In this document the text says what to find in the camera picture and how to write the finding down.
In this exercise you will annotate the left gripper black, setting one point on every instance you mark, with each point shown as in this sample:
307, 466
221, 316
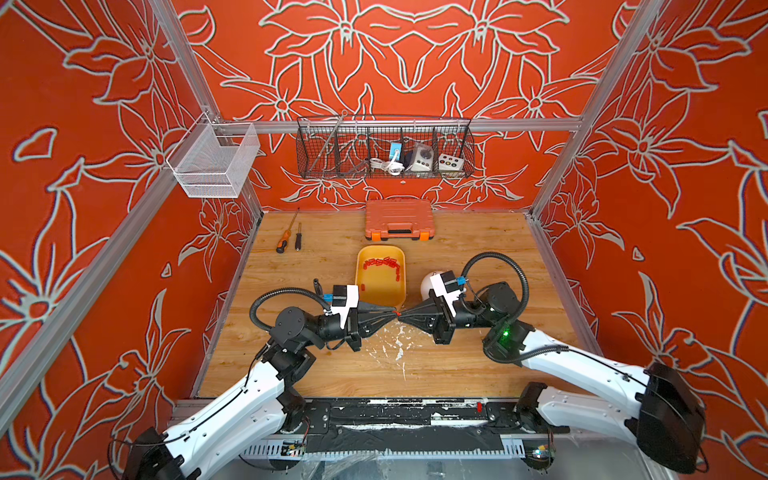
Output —
358, 329

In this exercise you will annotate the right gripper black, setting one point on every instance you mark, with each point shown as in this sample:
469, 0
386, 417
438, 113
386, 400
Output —
439, 323

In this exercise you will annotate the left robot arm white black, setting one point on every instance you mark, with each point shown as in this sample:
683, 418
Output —
264, 400

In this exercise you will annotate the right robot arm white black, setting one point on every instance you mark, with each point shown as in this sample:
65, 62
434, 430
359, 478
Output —
650, 407

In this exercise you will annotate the white dome screw fixture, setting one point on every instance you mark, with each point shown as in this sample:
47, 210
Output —
433, 282

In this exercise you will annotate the red sleeves pile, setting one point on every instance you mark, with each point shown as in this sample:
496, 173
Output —
378, 264

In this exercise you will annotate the yellow plastic tray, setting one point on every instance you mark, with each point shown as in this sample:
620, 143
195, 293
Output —
380, 288

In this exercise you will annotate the orange tool case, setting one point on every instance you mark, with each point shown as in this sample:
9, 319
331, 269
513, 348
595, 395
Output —
399, 218

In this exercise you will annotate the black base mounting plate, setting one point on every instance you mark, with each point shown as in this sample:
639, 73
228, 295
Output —
416, 425

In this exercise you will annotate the white button box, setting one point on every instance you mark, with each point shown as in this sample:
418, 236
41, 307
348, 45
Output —
450, 165

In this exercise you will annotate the white round dial device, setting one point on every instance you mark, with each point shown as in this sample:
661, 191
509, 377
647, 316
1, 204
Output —
421, 159

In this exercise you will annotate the blue white small box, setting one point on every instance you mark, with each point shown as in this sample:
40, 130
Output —
395, 152

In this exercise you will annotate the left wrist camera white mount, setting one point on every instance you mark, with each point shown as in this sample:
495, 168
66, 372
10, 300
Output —
342, 300

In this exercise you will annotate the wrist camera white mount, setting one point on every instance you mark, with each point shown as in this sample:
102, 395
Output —
455, 289
342, 300

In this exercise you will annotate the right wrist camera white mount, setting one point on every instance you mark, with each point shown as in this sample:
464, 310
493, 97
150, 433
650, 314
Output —
455, 289

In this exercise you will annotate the black handled screwdriver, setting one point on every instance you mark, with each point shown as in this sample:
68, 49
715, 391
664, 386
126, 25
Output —
298, 238

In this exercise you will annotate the orange handled screwdriver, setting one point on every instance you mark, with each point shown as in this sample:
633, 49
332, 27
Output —
285, 237

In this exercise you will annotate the black wire wall basket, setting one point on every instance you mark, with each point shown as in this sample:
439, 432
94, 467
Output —
356, 146

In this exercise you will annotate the clear acrylic wall box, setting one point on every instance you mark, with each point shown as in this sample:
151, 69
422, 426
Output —
204, 167

